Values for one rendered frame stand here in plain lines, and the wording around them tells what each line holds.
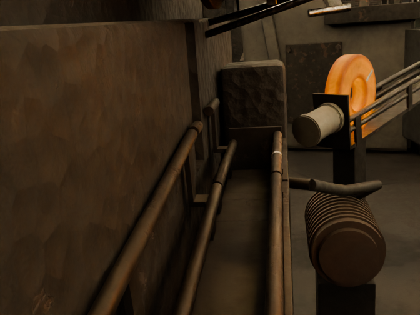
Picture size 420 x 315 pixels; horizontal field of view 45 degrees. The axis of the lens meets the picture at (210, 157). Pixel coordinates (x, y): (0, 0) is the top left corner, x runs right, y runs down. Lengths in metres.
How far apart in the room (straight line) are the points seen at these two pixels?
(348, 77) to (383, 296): 0.90
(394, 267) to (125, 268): 1.67
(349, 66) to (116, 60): 0.74
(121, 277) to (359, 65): 0.84
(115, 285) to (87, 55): 0.12
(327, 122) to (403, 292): 0.93
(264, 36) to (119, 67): 3.02
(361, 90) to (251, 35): 2.30
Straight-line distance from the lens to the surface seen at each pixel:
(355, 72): 1.05
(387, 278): 1.85
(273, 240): 0.40
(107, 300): 0.27
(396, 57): 3.22
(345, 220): 0.89
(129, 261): 0.30
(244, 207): 0.59
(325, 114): 0.96
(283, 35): 3.30
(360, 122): 1.03
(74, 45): 0.27
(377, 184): 0.99
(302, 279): 1.82
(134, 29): 0.37
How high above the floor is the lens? 0.87
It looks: 15 degrees down
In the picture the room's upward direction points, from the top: 4 degrees counter-clockwise
